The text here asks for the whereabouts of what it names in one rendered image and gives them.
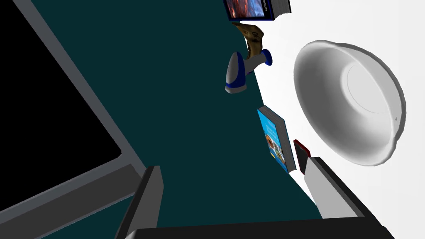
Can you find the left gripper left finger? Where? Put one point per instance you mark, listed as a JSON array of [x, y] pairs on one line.
[[146, 202]]

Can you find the red and black box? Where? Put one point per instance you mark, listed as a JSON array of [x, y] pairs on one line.
[[301, 155]]

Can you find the light blue book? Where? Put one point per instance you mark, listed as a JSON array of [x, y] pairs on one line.
[[275, 139]]

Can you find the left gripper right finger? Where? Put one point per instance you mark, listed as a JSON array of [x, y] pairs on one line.
[[327, 196]]

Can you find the dark blue book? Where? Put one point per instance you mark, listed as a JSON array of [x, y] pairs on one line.
[[254, 9]]

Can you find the brown carved figurine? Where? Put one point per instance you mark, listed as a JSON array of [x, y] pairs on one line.
[[253, 37]]

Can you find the grey framed window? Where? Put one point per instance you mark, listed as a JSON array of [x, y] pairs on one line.
[[49, 126]]

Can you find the white and blue pepper mill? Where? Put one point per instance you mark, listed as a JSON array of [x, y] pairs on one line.
[[239, 70]]

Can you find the white bowl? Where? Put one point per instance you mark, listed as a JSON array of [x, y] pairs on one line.
[[352, 106]]

